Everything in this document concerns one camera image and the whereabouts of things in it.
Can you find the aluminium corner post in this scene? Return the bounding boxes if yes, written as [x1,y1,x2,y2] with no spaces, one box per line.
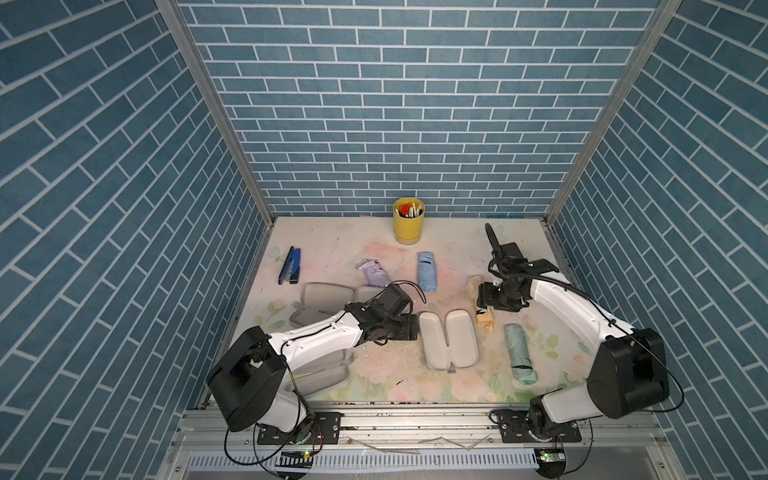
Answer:
[544,0,685,226]
[154,0,276,228]

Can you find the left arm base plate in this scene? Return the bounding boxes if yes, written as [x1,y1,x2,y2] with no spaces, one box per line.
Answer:
[256,411,343,446]

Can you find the aluminium corner post right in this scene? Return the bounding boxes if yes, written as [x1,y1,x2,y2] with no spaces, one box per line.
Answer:
[544,0,685,226]

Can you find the markers in cup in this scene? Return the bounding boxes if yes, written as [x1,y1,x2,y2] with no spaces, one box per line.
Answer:
[395,202,424,219]

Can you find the yellow pen cup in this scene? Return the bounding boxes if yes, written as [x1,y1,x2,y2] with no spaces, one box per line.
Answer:
[393,198,426,245]

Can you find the lilac folded umbrella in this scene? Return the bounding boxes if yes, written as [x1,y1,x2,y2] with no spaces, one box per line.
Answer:
[356,259,391,288]

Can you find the grey open umbrella case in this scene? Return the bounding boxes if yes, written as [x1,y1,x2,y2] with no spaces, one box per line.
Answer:
[289,282,382,328]

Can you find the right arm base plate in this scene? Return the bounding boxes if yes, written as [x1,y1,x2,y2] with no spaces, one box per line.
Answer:
[488,408,582,444]

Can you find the light blue umbrella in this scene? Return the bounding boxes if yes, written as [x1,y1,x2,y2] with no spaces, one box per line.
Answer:
[417,252,438,293]

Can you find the blue black stapler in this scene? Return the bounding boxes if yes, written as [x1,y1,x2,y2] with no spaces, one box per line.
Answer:
[278,246,301,285]

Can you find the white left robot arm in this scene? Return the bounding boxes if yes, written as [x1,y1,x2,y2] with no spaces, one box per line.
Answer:
[206,284,418,434]

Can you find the grey open case front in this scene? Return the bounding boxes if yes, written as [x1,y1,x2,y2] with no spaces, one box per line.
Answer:
[293,349,354,397]

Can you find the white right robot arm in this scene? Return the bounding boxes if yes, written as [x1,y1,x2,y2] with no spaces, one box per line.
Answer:
[477,224,676,437]

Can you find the aluminium corner post left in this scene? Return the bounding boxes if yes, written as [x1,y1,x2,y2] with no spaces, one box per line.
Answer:
[154,0,276,228]

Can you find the aluminium front rail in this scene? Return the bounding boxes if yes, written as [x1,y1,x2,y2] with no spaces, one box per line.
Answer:
[158,402,684,479]

